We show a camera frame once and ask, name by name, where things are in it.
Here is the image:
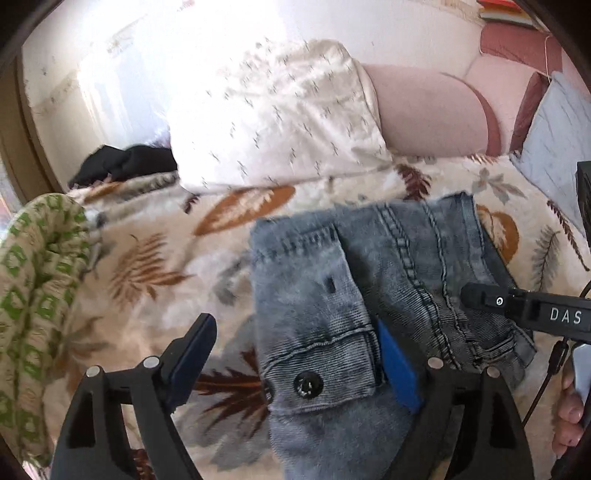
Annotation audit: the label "dark pink headboard cushion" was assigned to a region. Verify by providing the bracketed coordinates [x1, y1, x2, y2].
[480, 23, 561, 75]

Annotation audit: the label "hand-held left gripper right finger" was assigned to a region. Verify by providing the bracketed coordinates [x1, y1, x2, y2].
[374, 316, 536, 480]

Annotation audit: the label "black cloth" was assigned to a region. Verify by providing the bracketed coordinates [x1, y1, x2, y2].
[69, 144, 178, 188]

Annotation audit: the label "white patterned pillow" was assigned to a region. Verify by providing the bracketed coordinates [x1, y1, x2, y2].
[166, 39, 393, 192]

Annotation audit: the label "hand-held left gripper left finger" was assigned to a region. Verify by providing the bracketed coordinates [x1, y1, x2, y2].
[50, 313, 218, 480]

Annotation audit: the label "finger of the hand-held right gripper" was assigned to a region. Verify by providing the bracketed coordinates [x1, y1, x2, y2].
[461, 281, 532, 325]

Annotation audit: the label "light blue-grey pillow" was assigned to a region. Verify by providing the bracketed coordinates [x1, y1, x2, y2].
[508, 71, 591, 232]

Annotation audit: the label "person's right hand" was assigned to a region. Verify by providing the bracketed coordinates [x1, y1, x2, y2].
[554, 364, 585, 448]

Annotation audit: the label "leaf print blanket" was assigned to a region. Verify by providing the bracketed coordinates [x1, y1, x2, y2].
[28, 154, 591, 480]

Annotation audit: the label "light pink pillow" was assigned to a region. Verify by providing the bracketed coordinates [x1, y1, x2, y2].
[464, 54, 550, 155]

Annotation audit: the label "thin white cord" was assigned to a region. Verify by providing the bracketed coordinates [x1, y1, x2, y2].
[542, 34, 557, 81]

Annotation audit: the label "wooden door frame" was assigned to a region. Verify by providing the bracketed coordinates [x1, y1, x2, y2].
[14, 55, 63, 204]

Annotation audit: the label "blue denim pants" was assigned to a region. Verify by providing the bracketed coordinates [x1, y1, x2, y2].
[249, 191, 539, 480]

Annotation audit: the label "black cable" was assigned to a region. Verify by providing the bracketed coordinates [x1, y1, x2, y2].
[522, 279, 591, 428]

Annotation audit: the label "green patterned cloth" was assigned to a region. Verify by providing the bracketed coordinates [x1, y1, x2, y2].
[0, 193, 93, 467]

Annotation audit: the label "stack of books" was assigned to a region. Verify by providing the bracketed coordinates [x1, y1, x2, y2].
[475, 0, 550, 31]

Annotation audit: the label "pink cushion with maroon edge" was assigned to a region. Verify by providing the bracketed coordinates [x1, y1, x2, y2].
[362, 64, 504, 158]

